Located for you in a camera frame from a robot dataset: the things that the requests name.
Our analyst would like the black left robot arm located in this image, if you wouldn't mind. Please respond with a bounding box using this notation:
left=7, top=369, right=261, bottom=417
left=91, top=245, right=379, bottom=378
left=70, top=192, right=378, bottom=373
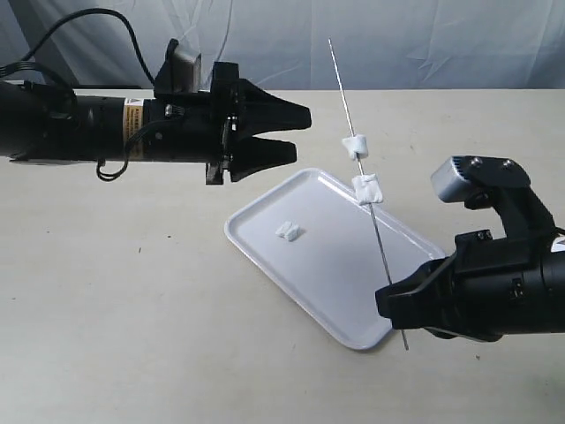
left=1, top=62, right=312, bottom=185

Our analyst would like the white marshmallow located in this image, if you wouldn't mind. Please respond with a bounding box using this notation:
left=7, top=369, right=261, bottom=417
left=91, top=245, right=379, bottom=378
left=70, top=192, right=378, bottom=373
left=275, top=221, right=305, bottom=242
left=342, top=134, right=369, bottom=161
left=351, top=174, right=384, bottom=206

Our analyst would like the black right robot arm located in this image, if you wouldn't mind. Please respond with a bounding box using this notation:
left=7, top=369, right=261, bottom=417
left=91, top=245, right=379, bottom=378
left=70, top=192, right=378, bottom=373
left=375, top=230, right=564, bottom=343

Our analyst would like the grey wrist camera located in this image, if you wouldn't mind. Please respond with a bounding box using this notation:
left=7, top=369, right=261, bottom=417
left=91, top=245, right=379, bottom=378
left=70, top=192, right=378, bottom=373
left=431, top=155, right=558, bottom=239
left=154, top=38, right=202, bottom=97

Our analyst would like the white rectangular plastic tray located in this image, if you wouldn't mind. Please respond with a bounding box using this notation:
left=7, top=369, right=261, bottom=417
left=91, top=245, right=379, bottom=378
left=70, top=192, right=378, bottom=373
left=224, top=168, right=445, bottom=351

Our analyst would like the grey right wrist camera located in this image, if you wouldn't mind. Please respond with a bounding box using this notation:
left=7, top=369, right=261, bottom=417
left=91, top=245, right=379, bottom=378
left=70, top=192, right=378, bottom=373
left=431, top=155, right=558, bottom=239

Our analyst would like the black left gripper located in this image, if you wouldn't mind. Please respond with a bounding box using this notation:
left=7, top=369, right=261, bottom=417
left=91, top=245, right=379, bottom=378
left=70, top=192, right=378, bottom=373
left=143, top=62, right=312, bottom=185

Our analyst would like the thin metal skewer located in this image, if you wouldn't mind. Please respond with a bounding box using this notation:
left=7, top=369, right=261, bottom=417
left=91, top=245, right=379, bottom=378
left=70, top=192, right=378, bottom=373
left=328, top=37, right=410, bottom=352

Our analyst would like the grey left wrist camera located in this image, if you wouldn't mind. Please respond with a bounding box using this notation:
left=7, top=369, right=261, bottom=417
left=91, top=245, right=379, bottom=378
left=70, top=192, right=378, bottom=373
left=154, top=38, right=202, bottom=97

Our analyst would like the white wrinkled backdrop curtain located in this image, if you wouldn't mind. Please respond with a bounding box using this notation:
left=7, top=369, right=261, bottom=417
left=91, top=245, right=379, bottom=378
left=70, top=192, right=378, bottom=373
left=1, top=1, right=564, bottom=90

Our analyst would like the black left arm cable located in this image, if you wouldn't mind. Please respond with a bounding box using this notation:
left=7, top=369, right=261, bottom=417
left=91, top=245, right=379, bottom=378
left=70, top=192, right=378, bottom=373
left=0, top=8, right=158, bottom=182

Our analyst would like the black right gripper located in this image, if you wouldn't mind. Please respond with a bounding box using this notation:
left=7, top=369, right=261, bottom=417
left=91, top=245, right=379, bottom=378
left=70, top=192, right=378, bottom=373
left=374, top=231, right=552, bottom=342

